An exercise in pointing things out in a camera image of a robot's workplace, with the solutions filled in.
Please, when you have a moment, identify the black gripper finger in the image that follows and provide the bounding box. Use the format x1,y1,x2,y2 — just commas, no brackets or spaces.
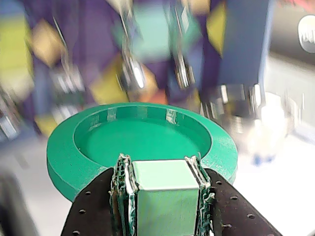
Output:
204,168,284,236
61,168,119,236

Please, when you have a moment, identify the green round tray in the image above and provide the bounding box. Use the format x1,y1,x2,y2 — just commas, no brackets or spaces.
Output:
46,102,239,236

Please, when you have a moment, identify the steel cooking pot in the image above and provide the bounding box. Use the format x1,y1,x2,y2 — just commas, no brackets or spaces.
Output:
200,83,305,153

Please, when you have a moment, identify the steel skimmer spoon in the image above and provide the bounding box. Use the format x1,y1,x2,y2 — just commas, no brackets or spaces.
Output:
0,83,21,141

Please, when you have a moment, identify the steel slotted spatula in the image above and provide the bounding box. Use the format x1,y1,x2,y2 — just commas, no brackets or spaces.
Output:
50,16,87,109

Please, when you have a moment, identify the steel ladle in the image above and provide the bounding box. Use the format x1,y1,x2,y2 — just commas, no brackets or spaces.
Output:
118,9,149,93

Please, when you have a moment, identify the steel serving spoon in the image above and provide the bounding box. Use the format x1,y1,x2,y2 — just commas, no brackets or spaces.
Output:
172,7,197,89

